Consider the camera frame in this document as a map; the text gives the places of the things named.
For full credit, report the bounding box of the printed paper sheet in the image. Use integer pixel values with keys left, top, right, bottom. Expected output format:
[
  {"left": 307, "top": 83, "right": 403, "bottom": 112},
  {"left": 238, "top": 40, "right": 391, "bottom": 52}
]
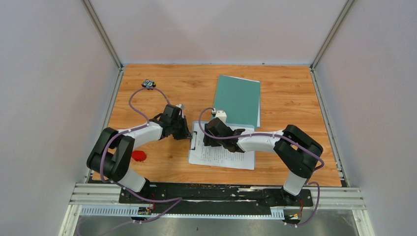
[
  {"left": 188, "top": 122, "right": 256, "bottom": 171},
  {"left": 226, "top": 76, "right": 261, "bottom": 128}
]

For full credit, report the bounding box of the blue clipboard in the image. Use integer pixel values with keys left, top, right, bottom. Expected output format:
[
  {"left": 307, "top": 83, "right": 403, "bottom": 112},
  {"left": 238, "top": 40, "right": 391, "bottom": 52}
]
[{"left": 189, "top": 121, "right": 255, "bottom": 151}]

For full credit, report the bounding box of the teal green folder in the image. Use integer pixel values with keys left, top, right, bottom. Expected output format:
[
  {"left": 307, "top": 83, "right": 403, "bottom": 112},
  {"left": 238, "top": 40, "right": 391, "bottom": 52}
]
[{"left": 213, "top": 75, "right": 261, "bottom": 128}]

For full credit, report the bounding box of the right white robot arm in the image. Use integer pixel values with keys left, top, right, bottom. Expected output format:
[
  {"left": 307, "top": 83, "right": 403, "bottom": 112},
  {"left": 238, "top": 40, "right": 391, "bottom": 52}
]
[{"left": 199, "top": 118, "right": 324, "bottom": 206}]

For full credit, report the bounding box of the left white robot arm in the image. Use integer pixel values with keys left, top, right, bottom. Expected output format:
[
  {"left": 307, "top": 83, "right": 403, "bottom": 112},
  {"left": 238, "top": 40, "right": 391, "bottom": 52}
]
[{"left": 87, "top": 104, "right": 192, "bottom": 203}]

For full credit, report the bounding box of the red small object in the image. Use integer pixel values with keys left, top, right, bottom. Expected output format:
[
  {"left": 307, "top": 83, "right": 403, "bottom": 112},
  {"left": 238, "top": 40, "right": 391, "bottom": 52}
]
[{"left": 131, "top": 150, "right": 147, "bottom": 162}]

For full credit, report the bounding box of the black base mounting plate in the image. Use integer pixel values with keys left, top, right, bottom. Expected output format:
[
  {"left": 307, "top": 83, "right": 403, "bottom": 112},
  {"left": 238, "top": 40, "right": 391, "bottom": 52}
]
[{"left": 139, "top": 182, "right": 313, "bottom": 215}]

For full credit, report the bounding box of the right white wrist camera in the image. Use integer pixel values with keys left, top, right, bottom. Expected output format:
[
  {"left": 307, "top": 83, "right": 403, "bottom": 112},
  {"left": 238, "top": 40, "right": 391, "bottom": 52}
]
[{"left": 211, "top": 109, "right": 227, "bottom": 123}]

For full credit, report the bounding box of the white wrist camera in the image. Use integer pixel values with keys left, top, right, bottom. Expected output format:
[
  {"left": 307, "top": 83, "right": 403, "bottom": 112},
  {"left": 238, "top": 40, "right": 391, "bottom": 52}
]
[
  {"left": 211, "top": 109, "right": 227, "bottom": 123},
  {"left": 176, "top": 104, "right": 184, "bottom": 116}
]

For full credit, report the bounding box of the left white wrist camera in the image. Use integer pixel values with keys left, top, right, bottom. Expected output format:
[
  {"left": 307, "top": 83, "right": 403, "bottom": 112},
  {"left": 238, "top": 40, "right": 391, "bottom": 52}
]
[{"left": 176, "top": 104, "right": 184, "bottom": 116}]

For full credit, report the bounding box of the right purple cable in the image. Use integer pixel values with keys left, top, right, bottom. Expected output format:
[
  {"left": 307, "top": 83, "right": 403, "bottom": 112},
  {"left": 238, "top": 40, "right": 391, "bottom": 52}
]
[{"left": 198, "top": 107, "right": 325, "bottom": 228}]

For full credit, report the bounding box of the aluminium frame rail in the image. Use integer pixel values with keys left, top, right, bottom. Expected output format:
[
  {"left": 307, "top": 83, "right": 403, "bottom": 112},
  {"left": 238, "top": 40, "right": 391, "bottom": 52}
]
[{"left": 69, "top": 183, "right": 366, "bottom": 220}]

